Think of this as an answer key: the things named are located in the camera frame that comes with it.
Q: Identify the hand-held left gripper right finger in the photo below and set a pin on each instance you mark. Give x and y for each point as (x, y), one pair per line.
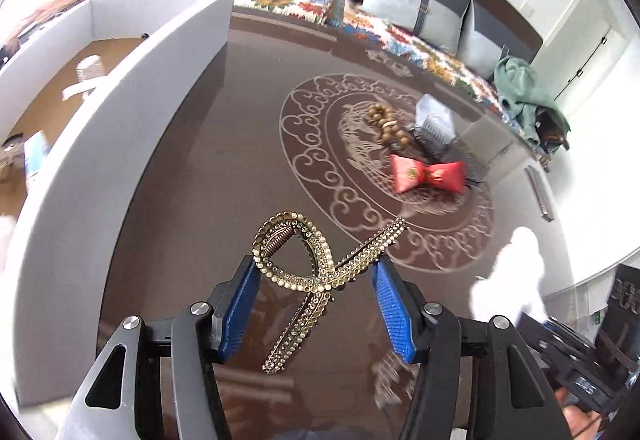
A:
(392, 315)

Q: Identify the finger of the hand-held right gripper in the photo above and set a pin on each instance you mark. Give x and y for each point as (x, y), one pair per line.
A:
(555, 337)

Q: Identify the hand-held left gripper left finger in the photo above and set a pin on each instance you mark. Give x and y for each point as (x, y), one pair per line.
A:
(237, 312)

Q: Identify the gold rhinestone hair clip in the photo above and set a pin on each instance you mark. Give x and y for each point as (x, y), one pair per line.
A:
(327, 282)

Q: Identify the white storage box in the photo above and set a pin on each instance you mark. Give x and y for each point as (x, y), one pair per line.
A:
(125, 130)

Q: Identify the black printed box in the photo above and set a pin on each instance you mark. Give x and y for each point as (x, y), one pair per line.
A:
(625, 310)

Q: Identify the white fluffy cloth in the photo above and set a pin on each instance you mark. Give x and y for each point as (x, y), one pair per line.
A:
(515, 270)

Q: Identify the silver metal bar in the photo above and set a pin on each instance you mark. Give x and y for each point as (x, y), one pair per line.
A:
(540, 195)

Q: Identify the red bow hair clip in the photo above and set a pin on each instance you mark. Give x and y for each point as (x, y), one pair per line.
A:
(430, 175)

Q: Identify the black hair comb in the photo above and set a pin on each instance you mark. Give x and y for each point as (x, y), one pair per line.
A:
(450, 152)

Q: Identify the dark brown bag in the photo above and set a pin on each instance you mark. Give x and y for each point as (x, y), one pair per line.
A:
(552, 132)

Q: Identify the clear hair claw clip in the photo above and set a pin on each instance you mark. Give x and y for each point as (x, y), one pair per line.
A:
(434, 112)

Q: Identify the green cloth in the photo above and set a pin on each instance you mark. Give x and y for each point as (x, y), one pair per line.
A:
(522, 87)

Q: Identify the blue packet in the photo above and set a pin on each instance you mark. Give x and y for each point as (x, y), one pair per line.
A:
(35, 152)

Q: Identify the floral sofa blanket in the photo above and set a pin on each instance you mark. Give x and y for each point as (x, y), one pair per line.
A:
(390, 32)

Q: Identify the white door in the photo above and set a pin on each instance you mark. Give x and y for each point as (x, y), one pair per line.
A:
(585, 45)

